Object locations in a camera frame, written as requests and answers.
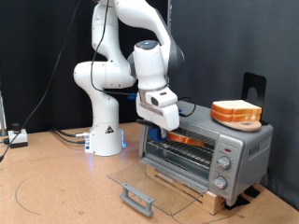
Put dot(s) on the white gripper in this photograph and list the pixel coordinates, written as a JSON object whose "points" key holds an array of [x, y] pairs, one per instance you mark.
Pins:
{"points": [[168, 118]]}

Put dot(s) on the white bread slice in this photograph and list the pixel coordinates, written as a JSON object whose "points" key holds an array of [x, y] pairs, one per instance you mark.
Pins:
{"points": [[190, 140], [239, 118], [235, 106]]}

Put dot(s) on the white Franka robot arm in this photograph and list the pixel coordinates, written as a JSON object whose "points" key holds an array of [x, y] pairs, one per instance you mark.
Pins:
{"points": [[99, 102]]}

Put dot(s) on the silver oven knob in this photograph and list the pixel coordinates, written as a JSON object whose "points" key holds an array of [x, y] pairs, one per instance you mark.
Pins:
{"points": [[224, 162], [220, 182]]}

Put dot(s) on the silver toaster oven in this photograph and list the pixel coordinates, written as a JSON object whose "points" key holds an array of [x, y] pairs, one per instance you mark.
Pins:
{"points": [[258, 149]]}

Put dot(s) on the round wooden cutting board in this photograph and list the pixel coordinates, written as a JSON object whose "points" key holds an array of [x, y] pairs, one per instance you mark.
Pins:
{"points": [[246, 126]]}

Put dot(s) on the slotted wooden block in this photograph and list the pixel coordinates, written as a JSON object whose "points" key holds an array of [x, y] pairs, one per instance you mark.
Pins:
{"points": [[215, 202]]}

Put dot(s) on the black foam pad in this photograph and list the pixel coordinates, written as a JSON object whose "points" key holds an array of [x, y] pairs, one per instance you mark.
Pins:
{"points": [[236, 202], [253, 192]]}

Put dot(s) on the black metal bookend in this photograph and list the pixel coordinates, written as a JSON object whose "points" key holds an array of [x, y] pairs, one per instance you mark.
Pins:
{"points": [[249, 81]]}

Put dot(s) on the vertical metal pole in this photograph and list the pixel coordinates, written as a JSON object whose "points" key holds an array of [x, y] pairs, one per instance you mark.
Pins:
{"points": [[169, 12]]}

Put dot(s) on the white box with black button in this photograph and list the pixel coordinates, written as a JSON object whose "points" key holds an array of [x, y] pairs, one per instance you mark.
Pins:
{"points": [[18, 137]]}

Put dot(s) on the blue printed camera mount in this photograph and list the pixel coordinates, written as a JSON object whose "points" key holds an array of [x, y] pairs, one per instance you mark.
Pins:
{"points": [[132, 96]]}

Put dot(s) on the metal frame post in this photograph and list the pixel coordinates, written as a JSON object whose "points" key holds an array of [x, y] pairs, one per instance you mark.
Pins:
{"points": [[2, 115]]}

